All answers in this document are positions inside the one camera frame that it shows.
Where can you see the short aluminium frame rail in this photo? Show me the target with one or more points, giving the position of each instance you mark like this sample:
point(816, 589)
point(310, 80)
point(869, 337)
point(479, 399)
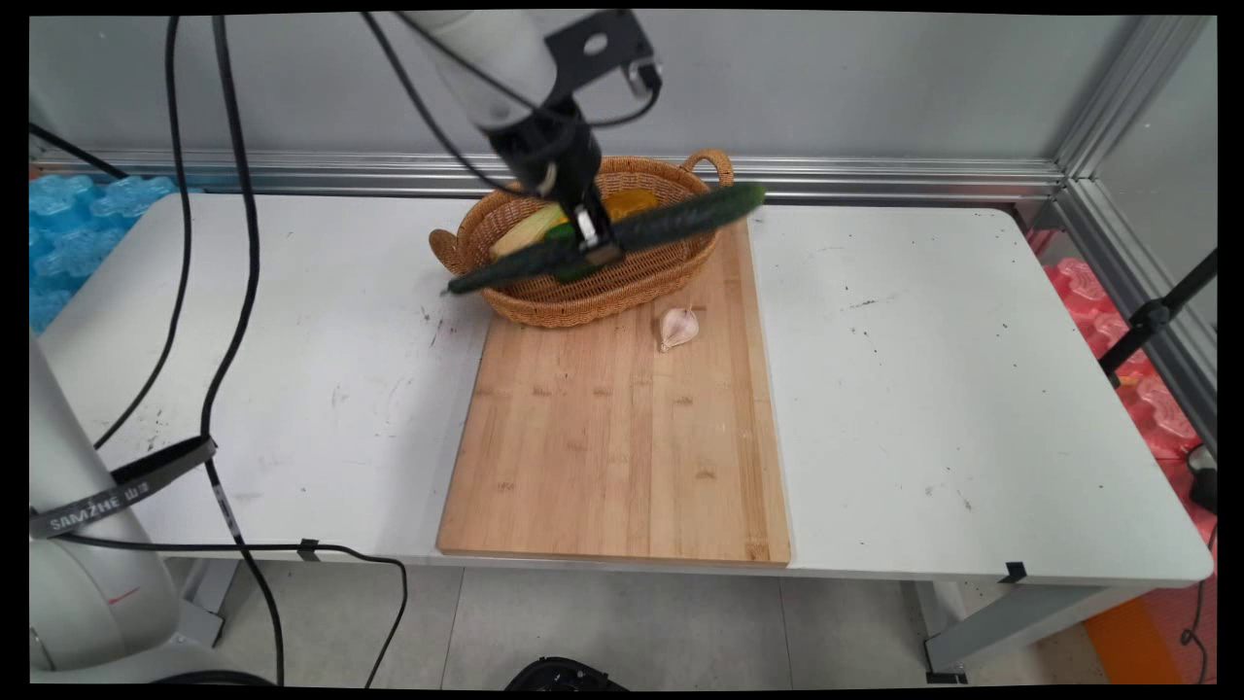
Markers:
point(1157, 282)

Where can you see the long dark green cucumber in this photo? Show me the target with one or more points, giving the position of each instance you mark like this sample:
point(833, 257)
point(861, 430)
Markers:
point(680, 219)

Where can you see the black tripod stand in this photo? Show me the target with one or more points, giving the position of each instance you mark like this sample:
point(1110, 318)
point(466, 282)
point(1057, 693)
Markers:
point(1152, 316)

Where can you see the long aluminium frame rail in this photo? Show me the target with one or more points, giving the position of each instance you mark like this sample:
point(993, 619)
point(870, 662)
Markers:
point(875, 177)

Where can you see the yellow corn cob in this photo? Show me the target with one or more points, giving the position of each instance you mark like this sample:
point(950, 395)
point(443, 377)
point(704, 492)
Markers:
point(525, 231)

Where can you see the garlic bulb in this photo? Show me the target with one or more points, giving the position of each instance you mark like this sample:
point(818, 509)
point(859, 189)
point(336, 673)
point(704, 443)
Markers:
point(677, 328)

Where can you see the orange bell pepper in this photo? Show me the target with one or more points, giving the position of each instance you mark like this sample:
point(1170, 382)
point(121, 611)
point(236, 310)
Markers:
point(632, 202)

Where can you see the aluminium frame post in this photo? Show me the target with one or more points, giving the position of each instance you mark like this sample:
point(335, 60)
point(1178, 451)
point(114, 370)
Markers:
point(1132, 92)

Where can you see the blue foam mat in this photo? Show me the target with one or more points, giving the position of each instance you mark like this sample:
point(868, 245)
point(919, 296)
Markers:
point(78, 233)

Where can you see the orange floor mat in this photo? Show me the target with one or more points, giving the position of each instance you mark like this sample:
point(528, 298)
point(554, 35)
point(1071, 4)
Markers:
point(1132, 642)

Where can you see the black table edge clip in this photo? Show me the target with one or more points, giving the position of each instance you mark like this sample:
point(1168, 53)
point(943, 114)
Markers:
point(308, 550)
point(1014, 572)

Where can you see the black power adapter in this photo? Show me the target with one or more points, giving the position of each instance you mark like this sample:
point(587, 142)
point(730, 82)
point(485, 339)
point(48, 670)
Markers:
point(1205, 481)

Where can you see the bamboo cutting board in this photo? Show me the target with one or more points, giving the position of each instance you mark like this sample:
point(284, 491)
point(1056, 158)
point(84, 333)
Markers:
point(622, 457)

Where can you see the green bell pepper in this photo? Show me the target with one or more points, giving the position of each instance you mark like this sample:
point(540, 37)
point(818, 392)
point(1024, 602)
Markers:
point(559, 232)

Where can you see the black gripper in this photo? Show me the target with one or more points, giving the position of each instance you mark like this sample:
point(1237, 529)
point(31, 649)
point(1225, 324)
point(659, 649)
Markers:
point(549, 156)

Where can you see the woven wicker basket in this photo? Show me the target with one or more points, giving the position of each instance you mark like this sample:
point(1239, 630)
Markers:
point(583, 297)

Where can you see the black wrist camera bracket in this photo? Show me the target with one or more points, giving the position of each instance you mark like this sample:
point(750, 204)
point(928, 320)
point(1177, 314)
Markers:
point(598, 47)

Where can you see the grey table leg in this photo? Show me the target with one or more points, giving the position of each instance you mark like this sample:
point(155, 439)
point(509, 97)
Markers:
point(204, 603)
point(1011, 622)

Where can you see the black round floor object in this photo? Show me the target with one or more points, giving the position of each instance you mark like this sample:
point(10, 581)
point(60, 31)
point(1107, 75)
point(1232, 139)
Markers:
point(564, 676)

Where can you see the red foam mat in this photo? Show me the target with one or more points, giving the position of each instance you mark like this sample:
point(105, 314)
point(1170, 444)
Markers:
point(1147, 399)

